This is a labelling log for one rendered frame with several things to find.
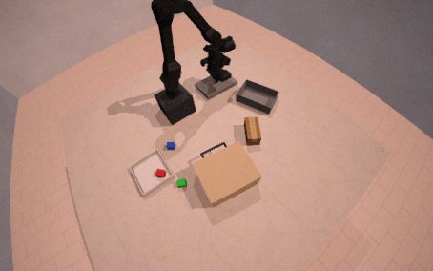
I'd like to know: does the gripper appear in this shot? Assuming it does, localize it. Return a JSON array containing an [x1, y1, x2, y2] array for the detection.
[[200, 57, 232, 83]]

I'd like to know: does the small blue block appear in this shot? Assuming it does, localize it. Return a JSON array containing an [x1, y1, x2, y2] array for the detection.
[[166, 142, 175, 150]]

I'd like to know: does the red block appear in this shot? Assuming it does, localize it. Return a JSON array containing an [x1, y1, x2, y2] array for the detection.
[[155, 169, 166, 177]]

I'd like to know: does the small green block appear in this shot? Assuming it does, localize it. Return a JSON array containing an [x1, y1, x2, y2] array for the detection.
[[176, 178, 187, 188]]

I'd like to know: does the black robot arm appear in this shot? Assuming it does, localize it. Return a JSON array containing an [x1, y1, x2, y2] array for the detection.
[[151, 0, 236, 100]]

